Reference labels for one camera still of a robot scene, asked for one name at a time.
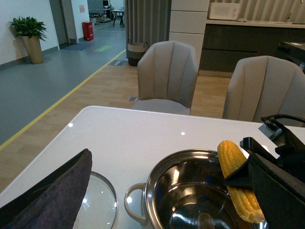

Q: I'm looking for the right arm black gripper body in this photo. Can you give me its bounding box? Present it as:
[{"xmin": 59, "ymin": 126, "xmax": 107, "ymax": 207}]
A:
[{"xmin": 259, "ymin": 115, "xmax": 305, "ymax": 182}]

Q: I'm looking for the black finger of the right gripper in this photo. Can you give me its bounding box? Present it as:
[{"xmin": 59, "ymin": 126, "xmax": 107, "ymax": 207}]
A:
[
  {"xmin": 240, "ymin": 137, "xmax": 277, "ymax": 160},
  {"xmin": 224, "ymin": 161, "xmax": 253, "ymax": 190}
]

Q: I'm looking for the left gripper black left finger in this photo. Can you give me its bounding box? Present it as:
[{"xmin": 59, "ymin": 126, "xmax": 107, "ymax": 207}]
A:
[{"xmin": 0, "ymin": 149, "xmax": 92, "ymax": 229}]

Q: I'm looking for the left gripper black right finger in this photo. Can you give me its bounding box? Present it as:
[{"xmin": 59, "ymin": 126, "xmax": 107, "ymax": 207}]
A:
[{"xmin": 248, "ymin": 154, "xmax": 305, "ymax": 229}]

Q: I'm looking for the yellow corn cob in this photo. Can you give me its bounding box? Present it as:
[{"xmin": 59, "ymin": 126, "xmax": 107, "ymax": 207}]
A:
[{"xmin": 217, "ymin": 140, "xmax": 265, "ymax": 223}]

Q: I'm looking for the glass pot lid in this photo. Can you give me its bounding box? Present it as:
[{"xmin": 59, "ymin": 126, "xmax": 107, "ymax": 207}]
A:
[{"xmin": 73, "ymin": 171, "xmax": 118, "ymax": 229}]

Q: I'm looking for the stainless steel pot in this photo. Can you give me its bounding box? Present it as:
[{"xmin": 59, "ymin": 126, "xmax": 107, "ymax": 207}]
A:
[{"xmin": 124, "ymin": 149, "xmax": 269, "ymax": 229}]

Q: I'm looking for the right beige dining chair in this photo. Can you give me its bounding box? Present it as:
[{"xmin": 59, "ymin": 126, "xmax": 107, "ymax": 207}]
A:
[{"xmin": 223, "ymin": 56, "xmax": 305, "ymax": 122}]

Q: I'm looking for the beige dining chair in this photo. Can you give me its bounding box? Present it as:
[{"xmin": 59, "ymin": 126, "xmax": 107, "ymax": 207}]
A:
[
  {"xmin": 223, "ymin": 56, "xmax": 305, "ymax": 122},
  {"xmin": 132, "ymin": 41, "xmax": 199, "ymax": 115}
]

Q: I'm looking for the black appliance cabinet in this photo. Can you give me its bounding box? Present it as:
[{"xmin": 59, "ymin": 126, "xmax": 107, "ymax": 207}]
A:
[{"xmin": 276, "ymin": 42, "xmax": 305, "ymax": 73}]

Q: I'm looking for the dark kitchen counter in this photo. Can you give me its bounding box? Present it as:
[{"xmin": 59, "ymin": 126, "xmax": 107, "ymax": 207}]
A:
[{"xmin": 199, "ymin": 22, "xmax": 305, "ymax": 72}]

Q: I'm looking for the left beige dining chair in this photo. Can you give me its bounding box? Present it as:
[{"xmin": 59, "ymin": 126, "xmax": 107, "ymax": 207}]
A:
[{"xmin": 132, "ymin": 41, "xmax": 199, "ymax": 115}]

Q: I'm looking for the white microwave oven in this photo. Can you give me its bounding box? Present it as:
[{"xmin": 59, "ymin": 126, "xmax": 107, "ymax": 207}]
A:
[{"xmin": 208, "ymin": 2, "xmax": 241, "ymax": 21}]

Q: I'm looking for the white pillar cabinet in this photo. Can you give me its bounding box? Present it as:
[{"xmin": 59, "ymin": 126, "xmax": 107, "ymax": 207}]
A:
[{"xmin": 169, "ymin": 0, "xmax": 210, "ymax": 63}]

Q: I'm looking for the woven laundry basket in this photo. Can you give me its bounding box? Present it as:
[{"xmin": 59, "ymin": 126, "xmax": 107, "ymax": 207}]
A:
[{"xmin": 127, "ymin": 39, "xmax": 148, "ymax": 66}]

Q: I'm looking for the potted green plant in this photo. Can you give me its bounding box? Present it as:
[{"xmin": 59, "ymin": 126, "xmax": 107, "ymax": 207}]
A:
[{"xmin": 10, "ymin": 17, "xmax": 47, "ymax": 64}]

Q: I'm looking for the red cabinet box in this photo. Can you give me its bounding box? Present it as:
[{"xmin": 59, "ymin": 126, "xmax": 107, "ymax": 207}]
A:
[{"xmin": 82, "ymin": 21, "xmax": 94, "ymax": 41}]

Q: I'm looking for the distant black table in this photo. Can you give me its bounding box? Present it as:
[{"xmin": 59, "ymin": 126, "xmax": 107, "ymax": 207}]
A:
[{"xmin": 111, "ymin": 10, "xmax": 124, "ymax": 27}]

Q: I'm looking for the black cable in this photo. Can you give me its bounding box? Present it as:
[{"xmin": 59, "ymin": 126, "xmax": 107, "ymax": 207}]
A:
[{"xmin": 260, "ymin": 114, "xmax": 305, "ymax": 125}]

